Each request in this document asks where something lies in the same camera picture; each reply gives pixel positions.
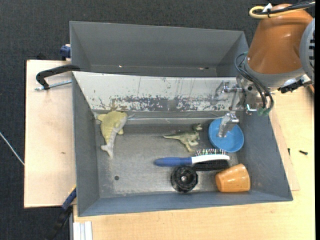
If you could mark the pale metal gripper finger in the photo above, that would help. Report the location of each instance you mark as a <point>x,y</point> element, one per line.
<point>222,92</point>
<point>225,127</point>

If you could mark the blue bowl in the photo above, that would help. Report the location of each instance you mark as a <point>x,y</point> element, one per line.
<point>233,139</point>

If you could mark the green toy dinosaur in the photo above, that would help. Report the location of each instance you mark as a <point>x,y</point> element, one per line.
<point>186,136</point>

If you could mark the orange cup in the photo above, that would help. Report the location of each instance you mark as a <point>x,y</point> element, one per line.
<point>233,179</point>

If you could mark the blue and white hairbrush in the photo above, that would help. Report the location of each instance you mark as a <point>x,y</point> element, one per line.
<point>175,161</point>

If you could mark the black round knob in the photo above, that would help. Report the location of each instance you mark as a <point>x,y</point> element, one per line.
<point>183,179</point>

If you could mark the small black screw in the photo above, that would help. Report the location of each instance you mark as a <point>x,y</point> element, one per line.
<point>303,153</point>

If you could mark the grey metal bin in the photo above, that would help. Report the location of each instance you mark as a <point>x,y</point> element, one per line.
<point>140,179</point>

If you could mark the yellow-green toy shark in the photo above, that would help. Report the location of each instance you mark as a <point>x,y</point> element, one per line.
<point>112,129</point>

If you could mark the black cylinder on white bracket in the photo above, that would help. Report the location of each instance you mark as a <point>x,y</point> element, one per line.
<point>292,84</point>

